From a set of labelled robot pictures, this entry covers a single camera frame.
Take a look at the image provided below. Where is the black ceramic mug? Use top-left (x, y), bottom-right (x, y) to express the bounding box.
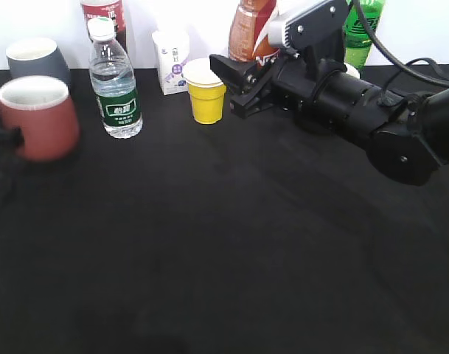
top-left (343, 63), bottom-right (361, 79)

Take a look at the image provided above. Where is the red ceramic mug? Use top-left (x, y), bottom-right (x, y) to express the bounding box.
top-left (0, 75), bottom-right (80, 162)

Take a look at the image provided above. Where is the grey ceramic mug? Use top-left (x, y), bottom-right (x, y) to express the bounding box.
top-left (5, 38), bottom-right (71, 87)

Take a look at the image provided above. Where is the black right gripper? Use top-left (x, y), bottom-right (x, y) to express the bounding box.
top-left (209, 54), bottom-right (352, 135)

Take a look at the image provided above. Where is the small white milk carton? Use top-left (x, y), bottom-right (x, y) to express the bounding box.
top-left (152, 30), bottom-right (190, 95)

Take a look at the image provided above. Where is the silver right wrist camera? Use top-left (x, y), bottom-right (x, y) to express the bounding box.
top-left (268, 0), bottom-right (349, 50)

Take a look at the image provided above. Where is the brown nescafe coffee bottle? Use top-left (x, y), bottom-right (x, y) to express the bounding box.
top-left (228, 0), bottom-right (279, 66)

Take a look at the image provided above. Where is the dark cola bottle red label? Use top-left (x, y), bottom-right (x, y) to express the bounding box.
top-left (80, 0), bottom-right (128, 52)

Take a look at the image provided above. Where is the yellow paper cup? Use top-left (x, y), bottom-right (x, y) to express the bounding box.
top-left (183, 58), bottom-right (226, 125)

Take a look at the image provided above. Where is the green sprite bottle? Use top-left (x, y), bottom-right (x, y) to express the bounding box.
top-left (344, 0), bottom-right (385, 72)

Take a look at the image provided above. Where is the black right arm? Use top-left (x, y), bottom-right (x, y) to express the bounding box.
top-left (209, 55), bottom-right (449, 186)

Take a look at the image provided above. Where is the clear water bottle green label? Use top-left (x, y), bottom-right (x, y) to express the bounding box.
top-left (87, 16), bottom-right (143, 139)

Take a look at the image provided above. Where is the black right camera cable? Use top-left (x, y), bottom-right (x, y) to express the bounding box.
top-left (351, 0), bottom-right (449, 108)

